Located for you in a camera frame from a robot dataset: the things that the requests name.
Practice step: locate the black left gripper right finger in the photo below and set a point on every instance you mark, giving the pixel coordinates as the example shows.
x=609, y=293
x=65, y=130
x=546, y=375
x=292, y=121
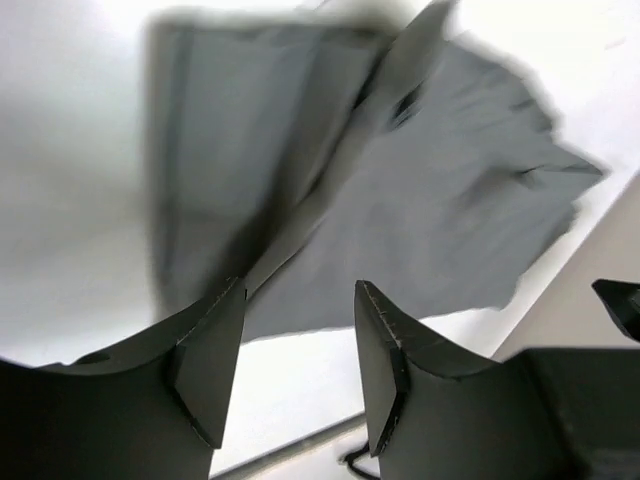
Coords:
x=435, y=410

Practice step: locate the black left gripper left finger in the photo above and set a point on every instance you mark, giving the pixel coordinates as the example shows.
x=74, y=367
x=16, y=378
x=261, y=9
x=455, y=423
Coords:
x=152, y=406

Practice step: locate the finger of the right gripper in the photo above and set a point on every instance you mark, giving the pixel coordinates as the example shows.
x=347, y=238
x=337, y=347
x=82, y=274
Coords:
x=621, y=301

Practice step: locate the grey pleated skirt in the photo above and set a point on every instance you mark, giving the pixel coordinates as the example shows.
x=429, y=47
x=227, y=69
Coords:
x=303, y=155

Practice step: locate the aluminium table rail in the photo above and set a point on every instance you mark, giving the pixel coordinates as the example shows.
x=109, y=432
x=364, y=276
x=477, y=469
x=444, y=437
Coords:
x=291, y=450

